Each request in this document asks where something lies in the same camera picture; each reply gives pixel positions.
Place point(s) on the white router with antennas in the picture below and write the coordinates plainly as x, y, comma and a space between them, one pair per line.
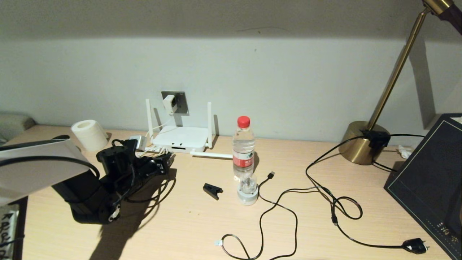
180, 139

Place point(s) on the crumpled white tissue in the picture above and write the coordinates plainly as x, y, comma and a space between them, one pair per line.
406, 151

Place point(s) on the white toilet paper roll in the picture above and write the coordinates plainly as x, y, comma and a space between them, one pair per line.
88, 135

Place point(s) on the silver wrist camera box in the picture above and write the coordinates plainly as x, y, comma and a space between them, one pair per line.
139, 142

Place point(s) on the dark box with gold trim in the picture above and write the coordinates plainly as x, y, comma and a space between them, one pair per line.
426, 180

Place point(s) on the red-capped clear water bottle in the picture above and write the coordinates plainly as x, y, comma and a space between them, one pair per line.
243, 144

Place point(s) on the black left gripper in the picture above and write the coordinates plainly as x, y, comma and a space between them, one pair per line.
119, 162

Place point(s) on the glass bulb on white base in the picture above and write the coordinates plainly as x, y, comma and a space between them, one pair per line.
248, 198

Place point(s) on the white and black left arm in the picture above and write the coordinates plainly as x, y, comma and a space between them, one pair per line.
36, 169

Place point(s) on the small black clip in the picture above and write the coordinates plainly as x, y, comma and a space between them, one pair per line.
212, 190

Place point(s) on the grey padded object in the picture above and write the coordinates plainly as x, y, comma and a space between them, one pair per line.
12, 124

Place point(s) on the grey wall socket plate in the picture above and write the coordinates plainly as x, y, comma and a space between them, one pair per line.
182, 104

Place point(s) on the gold desk lamp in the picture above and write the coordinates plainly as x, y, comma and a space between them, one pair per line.
357, 144

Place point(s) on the white power adapter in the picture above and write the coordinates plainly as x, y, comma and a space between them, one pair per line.
169, 104

